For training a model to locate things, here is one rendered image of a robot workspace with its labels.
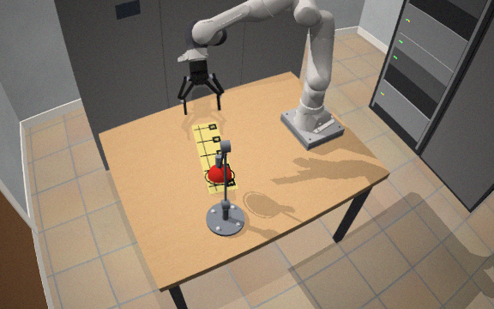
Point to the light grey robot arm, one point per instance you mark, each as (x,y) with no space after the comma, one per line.
(312,115)

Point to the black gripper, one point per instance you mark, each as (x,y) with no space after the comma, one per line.
(199,76)

